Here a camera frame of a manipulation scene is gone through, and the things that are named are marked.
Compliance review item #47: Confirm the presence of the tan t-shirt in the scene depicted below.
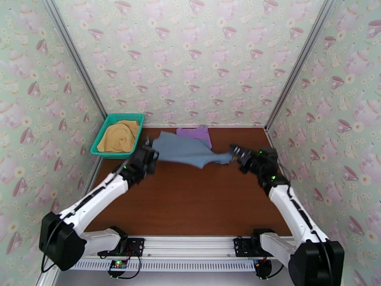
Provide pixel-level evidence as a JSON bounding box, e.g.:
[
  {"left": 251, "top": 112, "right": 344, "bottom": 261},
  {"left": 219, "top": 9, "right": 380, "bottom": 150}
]
[{"left": 96, "top": 120, "right": 140, "bottom": 153}]

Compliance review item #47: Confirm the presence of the blue t-shirt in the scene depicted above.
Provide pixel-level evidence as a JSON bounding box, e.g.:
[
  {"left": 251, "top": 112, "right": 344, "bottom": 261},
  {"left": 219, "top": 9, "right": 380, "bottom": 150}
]
[{"left": 152, "top": 132, "right": 233, "bottom": 170}]

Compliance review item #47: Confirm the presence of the purple printed t-shirt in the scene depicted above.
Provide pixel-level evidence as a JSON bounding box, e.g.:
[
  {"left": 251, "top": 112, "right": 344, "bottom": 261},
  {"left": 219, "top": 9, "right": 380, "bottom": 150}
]
[{"left": 176, "top": 124, "right": 213, "bottom": 151}]

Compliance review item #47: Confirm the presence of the teal plastic laundry basket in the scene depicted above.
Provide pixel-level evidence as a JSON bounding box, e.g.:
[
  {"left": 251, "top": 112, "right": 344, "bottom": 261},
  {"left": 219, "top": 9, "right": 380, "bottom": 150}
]
[{"left": 90, "top": 113, "right": 146, "bottom": 160}]

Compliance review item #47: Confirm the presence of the black round controller unit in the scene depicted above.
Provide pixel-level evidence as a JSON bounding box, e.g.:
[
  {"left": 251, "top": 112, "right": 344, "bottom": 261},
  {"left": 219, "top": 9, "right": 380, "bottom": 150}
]
[{"left": 253, "top": 259, "right": 273, "bottom": 279}]

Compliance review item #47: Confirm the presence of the small circuit board with leds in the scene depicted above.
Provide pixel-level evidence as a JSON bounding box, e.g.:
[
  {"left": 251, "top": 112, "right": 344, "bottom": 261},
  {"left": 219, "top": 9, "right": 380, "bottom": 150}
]
[{"left": 108, "top": 259, "right": 129, "bottom": 273}]

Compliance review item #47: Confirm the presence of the aluminium table side rail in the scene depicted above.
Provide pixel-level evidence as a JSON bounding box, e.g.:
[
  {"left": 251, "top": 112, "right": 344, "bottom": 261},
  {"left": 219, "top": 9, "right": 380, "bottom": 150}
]
[
  {"left": 83, "top": 158, "right": 103, "bottom": 203},
  {"left": 265, "top": 128, "right": 298, "bottom": 199}
]

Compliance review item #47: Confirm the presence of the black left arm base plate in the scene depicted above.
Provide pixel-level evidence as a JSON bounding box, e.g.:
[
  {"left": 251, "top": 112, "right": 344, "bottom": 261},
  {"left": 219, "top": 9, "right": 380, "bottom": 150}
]
[{"left": 97, "top": 236, "right": 145, "bottom": 257}]

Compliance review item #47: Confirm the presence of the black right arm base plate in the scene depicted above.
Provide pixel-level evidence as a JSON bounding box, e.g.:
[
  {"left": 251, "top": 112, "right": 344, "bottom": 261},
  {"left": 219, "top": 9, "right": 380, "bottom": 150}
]
[{"left": 233, "top": 236, "right": 262, "bottom": 258}]

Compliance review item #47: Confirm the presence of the aluminium mounting rail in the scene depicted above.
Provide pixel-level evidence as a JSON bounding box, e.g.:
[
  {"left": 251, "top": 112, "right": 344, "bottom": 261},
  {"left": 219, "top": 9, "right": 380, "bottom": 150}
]
[{"left": 49, "top": 234, "right": 331, "bottom": 260}]

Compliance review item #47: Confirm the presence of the black left base cable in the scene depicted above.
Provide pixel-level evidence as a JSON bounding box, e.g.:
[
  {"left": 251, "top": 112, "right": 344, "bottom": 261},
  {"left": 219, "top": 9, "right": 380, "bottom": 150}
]
[{"left": 107, "top": 255, "right": 140, "bottom": 279}]

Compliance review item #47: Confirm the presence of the black base cable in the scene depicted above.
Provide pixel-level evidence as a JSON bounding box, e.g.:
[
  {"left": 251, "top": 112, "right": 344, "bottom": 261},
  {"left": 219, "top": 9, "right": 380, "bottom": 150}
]
[
  {"left": 107, "top": 255, "right": 140, "bottom": 279},
  {"left": 266, "top": 258, "right": 285, "bottom": 278}
]

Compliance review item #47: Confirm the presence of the black right base cable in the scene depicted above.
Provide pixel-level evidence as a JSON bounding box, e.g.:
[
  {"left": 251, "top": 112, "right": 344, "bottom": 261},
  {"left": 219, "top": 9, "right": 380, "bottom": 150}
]
[{"left": 266, "top": 258, "right": 285, "bottom": 278}]

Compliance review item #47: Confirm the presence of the aluminium frame post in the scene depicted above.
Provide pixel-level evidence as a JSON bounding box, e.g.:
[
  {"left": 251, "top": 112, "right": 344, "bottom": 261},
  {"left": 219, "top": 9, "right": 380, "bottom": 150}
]
[
  {"left": 40, "top": 0, "right": 109, "bottom": 117},
  {"left": 264, "top": 0, "right": 341, "bottom": 131}
]

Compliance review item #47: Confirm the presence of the white perforated cable tray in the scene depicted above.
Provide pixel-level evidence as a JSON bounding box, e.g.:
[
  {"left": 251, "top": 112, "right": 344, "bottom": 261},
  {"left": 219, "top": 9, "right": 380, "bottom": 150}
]
[{"left": 70, "top": 259, "right": 257, "bottom": 272}]

